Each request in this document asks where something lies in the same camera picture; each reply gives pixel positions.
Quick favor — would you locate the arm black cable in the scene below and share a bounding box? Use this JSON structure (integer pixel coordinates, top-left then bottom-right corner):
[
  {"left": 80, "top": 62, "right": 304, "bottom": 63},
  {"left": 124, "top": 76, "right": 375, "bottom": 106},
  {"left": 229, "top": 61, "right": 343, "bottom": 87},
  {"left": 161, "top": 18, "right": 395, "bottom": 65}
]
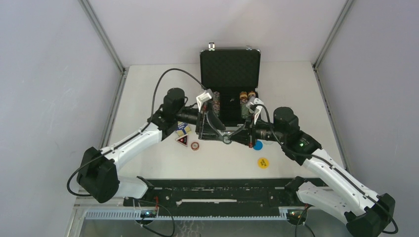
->
[
  {"left": 252, "top": 104, "right": 399, "bottom": 235},
  {"left": 66, "top": 68, "right": 207, "bottom": 198}
]

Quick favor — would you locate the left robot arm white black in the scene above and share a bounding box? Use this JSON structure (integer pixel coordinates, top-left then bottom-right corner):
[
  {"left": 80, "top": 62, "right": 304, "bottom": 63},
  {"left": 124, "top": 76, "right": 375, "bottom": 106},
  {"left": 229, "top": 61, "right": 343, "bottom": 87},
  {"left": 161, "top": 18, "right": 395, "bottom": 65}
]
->
[{"left": 71, "top": 88, "right": 215, "bottom": 206}]

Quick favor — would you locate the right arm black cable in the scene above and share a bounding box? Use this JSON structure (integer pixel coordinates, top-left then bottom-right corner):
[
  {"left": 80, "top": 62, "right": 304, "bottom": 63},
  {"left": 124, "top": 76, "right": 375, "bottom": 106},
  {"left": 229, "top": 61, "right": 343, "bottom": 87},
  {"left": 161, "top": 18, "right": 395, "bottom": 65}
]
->
[{"left": 252, "top": 104, "right": 399, "bottom": 235}]

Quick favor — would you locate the green orange chip row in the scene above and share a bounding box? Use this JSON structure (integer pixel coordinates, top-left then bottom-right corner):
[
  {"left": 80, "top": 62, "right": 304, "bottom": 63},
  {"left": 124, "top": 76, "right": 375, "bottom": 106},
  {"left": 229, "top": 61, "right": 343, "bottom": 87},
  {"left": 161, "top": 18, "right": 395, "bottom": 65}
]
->
[{"left": 239, "top": 91, "right": 249, "bottom": 119}]

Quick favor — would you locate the red black triangular button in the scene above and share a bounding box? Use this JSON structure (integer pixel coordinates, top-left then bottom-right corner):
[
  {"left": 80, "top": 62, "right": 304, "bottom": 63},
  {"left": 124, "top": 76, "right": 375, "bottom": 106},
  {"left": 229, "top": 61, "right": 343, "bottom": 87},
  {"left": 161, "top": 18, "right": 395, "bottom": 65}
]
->
[{"left": 176, "top": 134, "right": 189, "bottom": 147}]

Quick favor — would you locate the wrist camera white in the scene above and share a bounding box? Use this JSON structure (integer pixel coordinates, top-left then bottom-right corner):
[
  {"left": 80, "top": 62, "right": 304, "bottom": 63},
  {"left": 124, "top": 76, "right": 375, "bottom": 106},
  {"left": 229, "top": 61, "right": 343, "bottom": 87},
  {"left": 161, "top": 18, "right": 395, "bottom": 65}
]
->
[
  {"left": 246, "top": 97, "right": 264, "bottom": 125},
  {"left": 196, "top": 89, "right": 213, "bottom": 111}
]

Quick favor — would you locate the black aluminium poker case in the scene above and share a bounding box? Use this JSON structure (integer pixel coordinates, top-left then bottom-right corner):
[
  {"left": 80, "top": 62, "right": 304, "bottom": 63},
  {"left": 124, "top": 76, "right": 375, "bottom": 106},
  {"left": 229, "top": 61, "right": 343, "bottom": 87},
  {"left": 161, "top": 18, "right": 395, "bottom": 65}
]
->
[{"left": 200, "top": 48, "right": 261, "bottom": 127}]

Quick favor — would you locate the blue round button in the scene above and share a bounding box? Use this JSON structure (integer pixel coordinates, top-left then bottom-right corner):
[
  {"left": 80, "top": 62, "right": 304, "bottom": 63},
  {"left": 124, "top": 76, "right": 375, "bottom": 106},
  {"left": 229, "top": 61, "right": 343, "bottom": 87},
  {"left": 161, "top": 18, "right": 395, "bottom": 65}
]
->
[{"left": 253, "top": 140, "right": 263, "bottom": 151}]

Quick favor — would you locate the red white poker chip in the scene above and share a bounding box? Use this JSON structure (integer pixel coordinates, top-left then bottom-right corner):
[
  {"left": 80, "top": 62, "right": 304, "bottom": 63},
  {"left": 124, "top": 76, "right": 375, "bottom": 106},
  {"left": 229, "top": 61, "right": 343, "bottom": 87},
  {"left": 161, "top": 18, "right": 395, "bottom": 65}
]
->
[{"left": 190, "top": 142, "right": 200, "bottom": 151}]

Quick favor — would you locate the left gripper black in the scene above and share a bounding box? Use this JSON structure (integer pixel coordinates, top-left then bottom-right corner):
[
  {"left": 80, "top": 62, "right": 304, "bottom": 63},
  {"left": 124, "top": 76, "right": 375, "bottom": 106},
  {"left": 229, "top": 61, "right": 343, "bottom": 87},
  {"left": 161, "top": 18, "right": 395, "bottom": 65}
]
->
[{"left": 174, "top": 100, "right": 225, "bottom": 141}]

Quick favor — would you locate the green chip row inner left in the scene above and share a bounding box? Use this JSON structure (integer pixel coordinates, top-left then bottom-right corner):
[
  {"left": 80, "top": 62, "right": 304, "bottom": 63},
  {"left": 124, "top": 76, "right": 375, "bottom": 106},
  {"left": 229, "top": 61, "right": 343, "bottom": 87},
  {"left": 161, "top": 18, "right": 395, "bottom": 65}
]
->
[{"left": 212, "top": 91, "right": 220, "bottom": 117}]

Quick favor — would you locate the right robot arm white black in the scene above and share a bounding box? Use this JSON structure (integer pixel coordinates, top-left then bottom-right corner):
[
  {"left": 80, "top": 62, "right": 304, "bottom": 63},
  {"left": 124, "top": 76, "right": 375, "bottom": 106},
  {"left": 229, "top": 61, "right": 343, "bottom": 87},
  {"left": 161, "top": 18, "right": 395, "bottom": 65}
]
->
[{"left": 227, "top": 105, "right": 399, "bottom": 237}]

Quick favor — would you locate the yellow round button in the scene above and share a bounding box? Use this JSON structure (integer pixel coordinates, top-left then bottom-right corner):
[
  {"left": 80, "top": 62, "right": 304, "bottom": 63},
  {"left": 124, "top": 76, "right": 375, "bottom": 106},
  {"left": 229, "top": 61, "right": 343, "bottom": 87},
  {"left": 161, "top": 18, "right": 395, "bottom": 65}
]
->
[{"left": 257, "top": 158, "right": 269, "bottom": 169}]

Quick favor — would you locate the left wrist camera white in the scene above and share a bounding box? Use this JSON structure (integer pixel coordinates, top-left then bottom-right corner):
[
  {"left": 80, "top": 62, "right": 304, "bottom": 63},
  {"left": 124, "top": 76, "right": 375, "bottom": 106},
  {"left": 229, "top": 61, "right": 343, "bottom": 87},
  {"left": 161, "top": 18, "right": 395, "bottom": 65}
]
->
[{"left": 196, "top": 89, "right": 213, "bottom": 111}]

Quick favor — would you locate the playing card deck box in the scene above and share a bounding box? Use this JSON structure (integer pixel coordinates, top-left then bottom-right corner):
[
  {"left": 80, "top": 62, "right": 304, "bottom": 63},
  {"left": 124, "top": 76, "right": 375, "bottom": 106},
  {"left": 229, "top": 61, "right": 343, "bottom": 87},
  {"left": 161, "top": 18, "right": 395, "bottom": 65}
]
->
[{"left": 176, "top": 121, "right": 192, "bottom": 137}]

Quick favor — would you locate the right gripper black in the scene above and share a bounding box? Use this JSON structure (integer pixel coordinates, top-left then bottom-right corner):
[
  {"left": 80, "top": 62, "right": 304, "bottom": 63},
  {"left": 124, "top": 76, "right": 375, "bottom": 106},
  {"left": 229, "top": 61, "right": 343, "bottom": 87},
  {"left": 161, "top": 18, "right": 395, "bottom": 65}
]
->
[{"left": 229, "top": 112, "right": 286, "bottom": 148}]

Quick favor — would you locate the yellow chip row far right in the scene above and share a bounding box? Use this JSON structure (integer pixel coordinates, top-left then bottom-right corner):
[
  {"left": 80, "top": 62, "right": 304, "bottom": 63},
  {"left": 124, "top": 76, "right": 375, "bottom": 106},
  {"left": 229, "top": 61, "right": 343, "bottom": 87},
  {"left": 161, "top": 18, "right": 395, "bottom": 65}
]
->
[{"left": 248, "top": 91, "right": 256, "bottom": 100}]

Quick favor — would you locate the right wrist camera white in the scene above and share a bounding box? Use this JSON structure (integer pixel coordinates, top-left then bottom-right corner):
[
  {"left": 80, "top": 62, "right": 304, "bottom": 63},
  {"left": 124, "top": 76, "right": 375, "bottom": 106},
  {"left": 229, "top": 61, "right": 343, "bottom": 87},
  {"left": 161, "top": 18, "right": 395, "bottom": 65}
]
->
[{"left": 246, "top": 97, "right": 264, "bottom": 125}]

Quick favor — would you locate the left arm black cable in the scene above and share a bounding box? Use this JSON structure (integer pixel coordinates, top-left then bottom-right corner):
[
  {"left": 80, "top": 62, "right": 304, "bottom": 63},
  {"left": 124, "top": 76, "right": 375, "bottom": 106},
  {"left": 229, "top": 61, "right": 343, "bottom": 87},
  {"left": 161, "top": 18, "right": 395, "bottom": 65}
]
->
[{"left": 66, "top": 68, "right": 207, "bottom": 198}]

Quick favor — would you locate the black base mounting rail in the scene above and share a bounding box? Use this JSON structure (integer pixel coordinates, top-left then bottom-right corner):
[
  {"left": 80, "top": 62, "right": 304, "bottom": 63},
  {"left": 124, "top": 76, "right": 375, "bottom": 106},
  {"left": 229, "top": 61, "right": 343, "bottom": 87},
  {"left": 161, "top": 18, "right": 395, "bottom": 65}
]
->
[{"left": 123, "top": 178, "right": 304, "bottom": 218}]

